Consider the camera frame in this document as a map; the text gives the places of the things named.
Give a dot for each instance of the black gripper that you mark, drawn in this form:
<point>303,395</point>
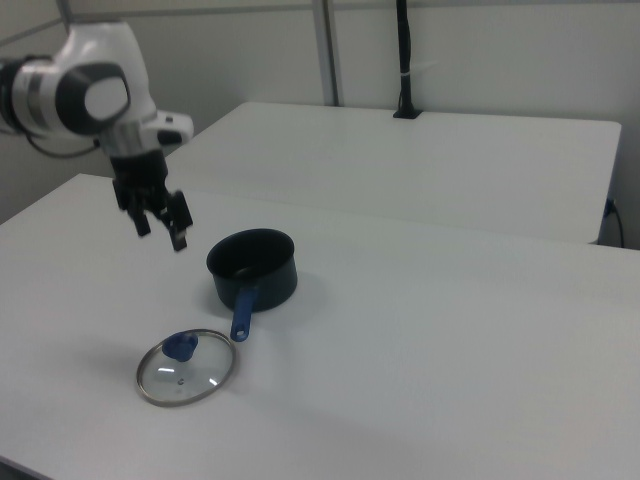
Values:
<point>142,175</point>

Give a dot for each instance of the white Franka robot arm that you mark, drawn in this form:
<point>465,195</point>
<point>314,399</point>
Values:
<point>100,65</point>

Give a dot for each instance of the black pole with clamp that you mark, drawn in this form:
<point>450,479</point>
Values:
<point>406,50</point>

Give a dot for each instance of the white neighbouring table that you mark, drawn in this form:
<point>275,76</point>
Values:
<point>400,165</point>

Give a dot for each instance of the grey partition post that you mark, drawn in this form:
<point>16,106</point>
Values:
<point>330,50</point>

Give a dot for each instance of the glass lid with blue knob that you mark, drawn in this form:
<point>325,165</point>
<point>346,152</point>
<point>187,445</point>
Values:
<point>181,346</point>

